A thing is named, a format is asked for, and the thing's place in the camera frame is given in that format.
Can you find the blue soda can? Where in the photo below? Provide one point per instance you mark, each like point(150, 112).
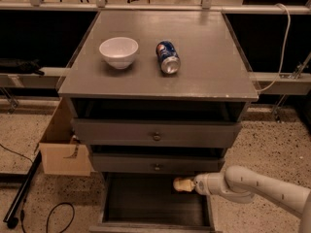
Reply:
point(168, 58)

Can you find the grey middle drawer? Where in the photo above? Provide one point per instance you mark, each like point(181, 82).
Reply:
point(154, 164)

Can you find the black floor rail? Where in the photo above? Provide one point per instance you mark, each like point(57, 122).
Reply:
point(24, 181)

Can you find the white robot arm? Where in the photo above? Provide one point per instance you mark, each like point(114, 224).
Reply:
point(240, 185)

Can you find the white bowl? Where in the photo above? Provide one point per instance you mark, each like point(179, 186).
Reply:
point(119, 52)

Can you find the grey open bottom drawer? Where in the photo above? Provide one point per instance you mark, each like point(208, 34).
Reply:
point(144, 203)

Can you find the metal railing frame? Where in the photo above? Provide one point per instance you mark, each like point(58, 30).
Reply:
point(155, 4)

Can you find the grey top drawer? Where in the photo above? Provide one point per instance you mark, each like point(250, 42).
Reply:
point(184, 134)

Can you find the grey wooden drawer cabinet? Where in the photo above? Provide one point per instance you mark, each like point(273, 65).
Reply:
point(211, 85)

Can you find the black object on ledge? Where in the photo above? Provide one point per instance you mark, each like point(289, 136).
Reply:
point(19, 66)

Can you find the cardboard box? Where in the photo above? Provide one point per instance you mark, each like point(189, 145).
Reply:
point(62, 153)

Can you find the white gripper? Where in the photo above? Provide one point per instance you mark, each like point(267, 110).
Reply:
point(200, 184)

